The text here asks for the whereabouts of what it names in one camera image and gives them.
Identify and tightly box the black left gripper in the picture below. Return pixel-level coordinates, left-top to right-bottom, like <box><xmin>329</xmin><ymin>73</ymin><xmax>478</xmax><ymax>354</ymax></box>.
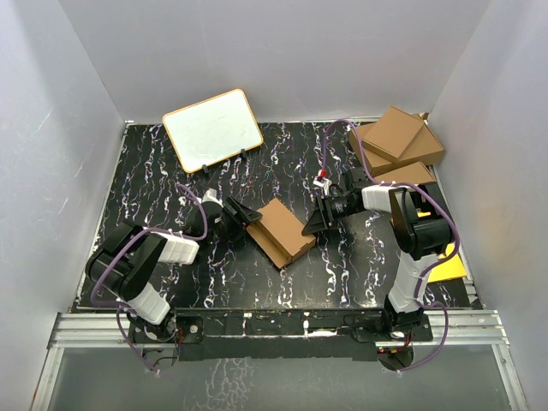
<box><xmin>208</xmin><ymin>197</ymin><xmax>261</xmax><ymax>244</ymax></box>

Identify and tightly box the yellow booklet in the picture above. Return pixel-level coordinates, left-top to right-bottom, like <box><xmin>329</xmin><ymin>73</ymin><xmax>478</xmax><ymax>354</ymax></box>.
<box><xmin>417</xmin><ymin>209</ymin><xmax>467</xmax><ymax>284</ymax></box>

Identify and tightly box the cardboard box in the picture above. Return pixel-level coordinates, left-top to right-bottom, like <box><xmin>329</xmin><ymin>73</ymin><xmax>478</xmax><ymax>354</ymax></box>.
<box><xmin>375</xmin><ymin>162</ymin><xmax>436</xmax><ymax>185</ymax></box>
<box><xmin>348</xmin><ymin>114</ymin><xmax>444</xmax><ymax>176</ymax></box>
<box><xmin>247</xmin><ymin>199</ymin><xmax>317</xmax><ymax>269</ymax></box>
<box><xmin>363</xmin><ymin>106</ymin><xmax>425</xmax><ymax>163</ymax></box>

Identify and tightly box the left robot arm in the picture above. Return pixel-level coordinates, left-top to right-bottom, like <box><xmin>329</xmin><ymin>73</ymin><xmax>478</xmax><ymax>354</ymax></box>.
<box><xmin>85</xmin><ymin>191</ymin><xmax>262</xmax><ymax>342</ymax></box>

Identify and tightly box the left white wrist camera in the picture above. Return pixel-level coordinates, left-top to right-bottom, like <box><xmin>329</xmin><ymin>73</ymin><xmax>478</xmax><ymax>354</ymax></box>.
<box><xmin>201</xmin><ymin>188</ymin><xmax>223</xmax><ymax>206</ymax></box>

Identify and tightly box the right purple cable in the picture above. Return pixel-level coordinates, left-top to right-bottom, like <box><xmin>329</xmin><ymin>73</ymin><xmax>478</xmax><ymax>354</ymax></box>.
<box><xmin>323</xmin><ymin>119</ymin><xmax>462</xmax><ymax>372</ymax></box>

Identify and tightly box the black base frame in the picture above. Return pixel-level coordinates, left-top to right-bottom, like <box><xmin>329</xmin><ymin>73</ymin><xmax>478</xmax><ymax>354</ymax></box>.
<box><xmin>172</xmin><ymin>308</ymin><xmax>433</xmax><ymax>361</ymax></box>

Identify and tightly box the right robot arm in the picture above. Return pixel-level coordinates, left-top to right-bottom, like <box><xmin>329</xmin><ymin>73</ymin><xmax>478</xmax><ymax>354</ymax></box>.
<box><xmin>301</xmin><ymin>168</ymin><xmax>455</xmax><ymax>340</ymax></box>

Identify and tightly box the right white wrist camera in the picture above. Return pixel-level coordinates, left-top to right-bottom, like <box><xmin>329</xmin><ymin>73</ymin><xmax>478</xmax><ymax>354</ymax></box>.
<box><xmin>313</xmin><ymin>169</ymin><xmax>331</xmax><ymax>196</ymax></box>

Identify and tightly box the whiteboard with orange frame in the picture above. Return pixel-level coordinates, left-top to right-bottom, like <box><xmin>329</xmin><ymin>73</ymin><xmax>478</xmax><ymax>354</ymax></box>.
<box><xmin>162</xmin><ymin>89</ymin><xmax>264</xmax><ymax>174</ymax></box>

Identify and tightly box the aluminium rail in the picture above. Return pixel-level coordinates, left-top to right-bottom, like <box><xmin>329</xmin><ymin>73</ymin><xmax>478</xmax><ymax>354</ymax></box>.
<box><xmin>48</xmin><ymin>309</ymin><xmax>509</xmax><ymax>348</ymax></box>

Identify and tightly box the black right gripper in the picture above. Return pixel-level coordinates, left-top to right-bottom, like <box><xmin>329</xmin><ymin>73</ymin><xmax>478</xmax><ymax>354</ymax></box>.
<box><xmin>302</xmin><ymin>194</ymin><xmax>360</xmax><ymax>235</ymax></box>

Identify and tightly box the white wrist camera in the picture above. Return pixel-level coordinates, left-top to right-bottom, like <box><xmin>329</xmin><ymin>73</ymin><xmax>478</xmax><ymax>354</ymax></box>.
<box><xmin>313</xmin><ymin>169</ymin><xmax>331</xmax><ymax>196</ymax></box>
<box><xmin>201</xmin><ymin>188</ymin><xmax>223</xmax><ymax>206</ymax></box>

